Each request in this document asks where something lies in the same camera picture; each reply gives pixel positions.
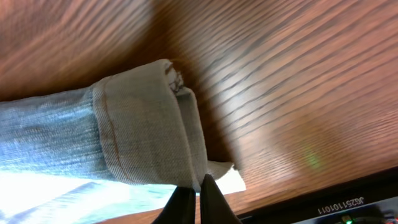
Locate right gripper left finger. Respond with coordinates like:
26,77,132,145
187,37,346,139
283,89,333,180
152,187,196,224

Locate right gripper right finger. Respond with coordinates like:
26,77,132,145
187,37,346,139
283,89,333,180
200,174,242,224

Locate light blue denim shorts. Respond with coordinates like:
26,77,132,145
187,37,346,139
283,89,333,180
1,59,246,223

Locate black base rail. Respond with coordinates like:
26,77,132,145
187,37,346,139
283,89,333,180
238,167,397,224

